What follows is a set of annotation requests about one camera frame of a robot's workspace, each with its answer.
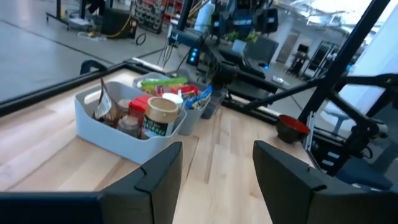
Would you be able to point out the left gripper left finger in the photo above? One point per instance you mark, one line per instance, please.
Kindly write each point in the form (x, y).
(124, 202)

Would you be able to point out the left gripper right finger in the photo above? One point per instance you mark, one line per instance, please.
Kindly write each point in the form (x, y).
(295, 193)

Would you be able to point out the brown snack pouch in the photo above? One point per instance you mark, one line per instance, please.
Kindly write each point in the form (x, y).
(105, 107)

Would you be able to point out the white-lidded spice jar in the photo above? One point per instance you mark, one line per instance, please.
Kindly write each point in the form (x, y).
(173, 98)

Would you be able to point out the blue yellow Maruchan ramen packet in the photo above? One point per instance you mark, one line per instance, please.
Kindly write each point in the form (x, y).
(198, 101)

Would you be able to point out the red ramen packet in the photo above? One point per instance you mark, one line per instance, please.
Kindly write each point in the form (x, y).
(186, 90)

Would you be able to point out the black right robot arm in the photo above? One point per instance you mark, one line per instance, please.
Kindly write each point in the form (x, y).
(227, 70)

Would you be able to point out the light grey storage bin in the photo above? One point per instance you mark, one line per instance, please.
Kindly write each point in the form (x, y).
(109, 140)
(189, 121)

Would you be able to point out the red bowl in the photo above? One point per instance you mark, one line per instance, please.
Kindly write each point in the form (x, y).
(290, 127)

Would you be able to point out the dark grey translucent bin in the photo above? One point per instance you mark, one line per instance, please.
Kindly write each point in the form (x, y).
(214, 104)

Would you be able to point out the background black rack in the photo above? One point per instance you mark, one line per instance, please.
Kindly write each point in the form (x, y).
(317, 59)

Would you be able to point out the green potted plant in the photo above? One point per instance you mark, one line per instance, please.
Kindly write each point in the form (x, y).
(244, 36)

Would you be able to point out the black equipment box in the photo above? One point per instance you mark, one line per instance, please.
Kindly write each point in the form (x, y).
(115, 21)

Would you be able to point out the black rolling cart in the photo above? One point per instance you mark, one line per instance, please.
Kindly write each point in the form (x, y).
(73, 21)

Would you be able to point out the red parts shelf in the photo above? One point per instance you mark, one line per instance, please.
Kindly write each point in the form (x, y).
(152, 14)

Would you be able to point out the white plastic container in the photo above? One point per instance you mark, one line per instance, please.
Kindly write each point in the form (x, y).
(204, 15)

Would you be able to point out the black frame clamp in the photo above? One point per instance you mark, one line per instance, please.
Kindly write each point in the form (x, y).
(90, 64)

